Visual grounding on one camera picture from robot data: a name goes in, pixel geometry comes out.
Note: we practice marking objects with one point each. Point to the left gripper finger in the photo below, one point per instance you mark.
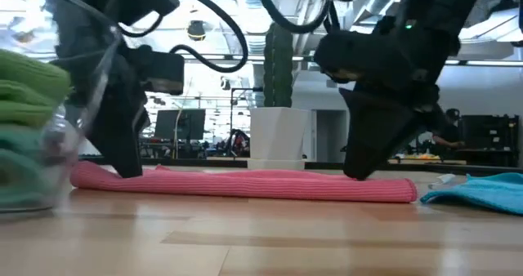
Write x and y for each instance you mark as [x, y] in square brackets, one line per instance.
[120, 145]
[143, 125]

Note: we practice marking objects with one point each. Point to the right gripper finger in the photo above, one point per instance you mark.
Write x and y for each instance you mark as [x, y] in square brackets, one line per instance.
[372, 137]
[410, 131]

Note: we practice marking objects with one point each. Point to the bright green microfiber towel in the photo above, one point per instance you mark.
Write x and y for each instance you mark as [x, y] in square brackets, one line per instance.
[28, 84]

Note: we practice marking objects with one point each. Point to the blue microfiber towel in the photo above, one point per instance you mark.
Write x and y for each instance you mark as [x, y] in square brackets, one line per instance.
[490, 194]

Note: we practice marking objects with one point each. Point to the mint green microfiber towel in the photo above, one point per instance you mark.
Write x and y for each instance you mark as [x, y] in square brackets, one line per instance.
[20, 166]

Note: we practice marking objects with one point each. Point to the pink microfiber towel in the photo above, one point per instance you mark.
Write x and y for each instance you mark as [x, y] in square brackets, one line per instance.
[245, 184]

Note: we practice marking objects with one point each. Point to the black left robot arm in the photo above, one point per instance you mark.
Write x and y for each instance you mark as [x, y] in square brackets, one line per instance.
[90, 14]

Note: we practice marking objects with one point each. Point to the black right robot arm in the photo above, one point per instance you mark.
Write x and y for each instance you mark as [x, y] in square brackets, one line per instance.
[457, 14]

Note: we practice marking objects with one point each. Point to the black background monitor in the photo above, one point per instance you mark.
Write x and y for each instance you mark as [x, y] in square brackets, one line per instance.
[180, 124]

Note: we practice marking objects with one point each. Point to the person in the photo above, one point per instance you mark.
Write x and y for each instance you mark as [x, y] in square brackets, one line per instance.
[449, 131]
[241, 141]

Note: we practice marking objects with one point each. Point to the clear plastic bin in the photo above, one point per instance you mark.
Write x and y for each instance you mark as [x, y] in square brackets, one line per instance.
[67, 153]

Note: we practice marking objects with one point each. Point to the black shelf cabinet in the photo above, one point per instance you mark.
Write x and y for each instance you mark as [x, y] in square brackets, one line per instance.
[490, 139]

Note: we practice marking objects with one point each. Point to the white hexagonal plant pot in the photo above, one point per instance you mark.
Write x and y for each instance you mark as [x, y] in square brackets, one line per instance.
[278, 133]

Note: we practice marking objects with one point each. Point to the green cactus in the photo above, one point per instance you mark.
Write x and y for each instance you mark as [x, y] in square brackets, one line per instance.
[278, 68]

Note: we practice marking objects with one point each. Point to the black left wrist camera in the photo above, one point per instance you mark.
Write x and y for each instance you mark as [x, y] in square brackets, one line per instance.
[161, 74]

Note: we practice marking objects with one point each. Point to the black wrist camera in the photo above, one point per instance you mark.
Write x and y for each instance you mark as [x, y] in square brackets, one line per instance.
[161, 74]
[339, 57]

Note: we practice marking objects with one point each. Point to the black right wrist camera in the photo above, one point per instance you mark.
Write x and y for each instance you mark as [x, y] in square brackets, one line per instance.
[339, 57]

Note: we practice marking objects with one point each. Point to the black ceiling camera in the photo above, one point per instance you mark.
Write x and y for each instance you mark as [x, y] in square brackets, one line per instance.
[196, 30]

